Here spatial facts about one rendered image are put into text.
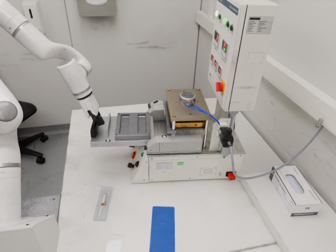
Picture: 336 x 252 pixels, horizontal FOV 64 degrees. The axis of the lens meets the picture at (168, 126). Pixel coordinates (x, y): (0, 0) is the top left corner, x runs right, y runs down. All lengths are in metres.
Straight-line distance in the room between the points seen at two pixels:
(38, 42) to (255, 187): 1.13
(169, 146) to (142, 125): 0.20
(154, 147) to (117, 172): 0.30
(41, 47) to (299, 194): 1.22
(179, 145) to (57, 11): 1.78
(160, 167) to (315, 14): 0.97
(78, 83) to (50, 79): 1.64
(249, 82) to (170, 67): 1.80
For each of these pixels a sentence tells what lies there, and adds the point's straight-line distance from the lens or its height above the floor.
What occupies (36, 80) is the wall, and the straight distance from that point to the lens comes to 2.87.
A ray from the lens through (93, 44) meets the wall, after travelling 2.69.
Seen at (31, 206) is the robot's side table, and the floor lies 0.75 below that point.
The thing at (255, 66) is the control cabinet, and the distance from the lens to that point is 1.10.
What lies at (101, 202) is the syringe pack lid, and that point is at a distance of 1.28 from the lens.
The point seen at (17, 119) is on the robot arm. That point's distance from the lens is 1.04.
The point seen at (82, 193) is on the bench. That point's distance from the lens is 1.36.
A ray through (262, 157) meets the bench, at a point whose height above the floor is 0.75.
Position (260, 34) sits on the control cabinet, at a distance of 1.07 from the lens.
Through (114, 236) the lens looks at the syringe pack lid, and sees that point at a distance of 1.17.
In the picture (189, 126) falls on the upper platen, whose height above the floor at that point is 1.04.
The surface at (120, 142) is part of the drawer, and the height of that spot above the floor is 0.96.
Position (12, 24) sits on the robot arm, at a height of 1.46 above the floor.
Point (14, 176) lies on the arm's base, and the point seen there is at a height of 1.07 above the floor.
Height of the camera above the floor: 1.74
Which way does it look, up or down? 34 degrees down
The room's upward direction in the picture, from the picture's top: 2 degrees clockwise
